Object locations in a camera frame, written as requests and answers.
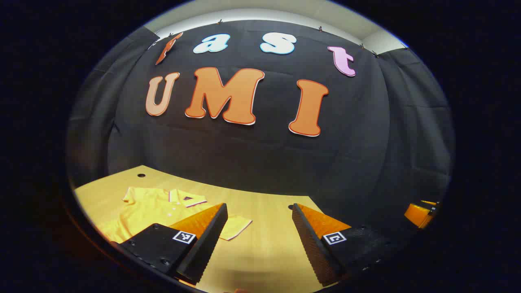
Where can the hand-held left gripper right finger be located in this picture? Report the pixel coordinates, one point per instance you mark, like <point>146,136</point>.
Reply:
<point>309,244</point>

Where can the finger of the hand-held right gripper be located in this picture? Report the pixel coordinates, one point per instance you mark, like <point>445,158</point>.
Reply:
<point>417,215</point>

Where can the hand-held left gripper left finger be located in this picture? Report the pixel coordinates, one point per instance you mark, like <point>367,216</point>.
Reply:
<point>209,238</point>

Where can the orange T-shirt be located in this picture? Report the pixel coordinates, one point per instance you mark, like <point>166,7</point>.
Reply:
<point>150,207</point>

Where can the black backdrop cloth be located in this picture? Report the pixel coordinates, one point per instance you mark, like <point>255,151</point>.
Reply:
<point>264,162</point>

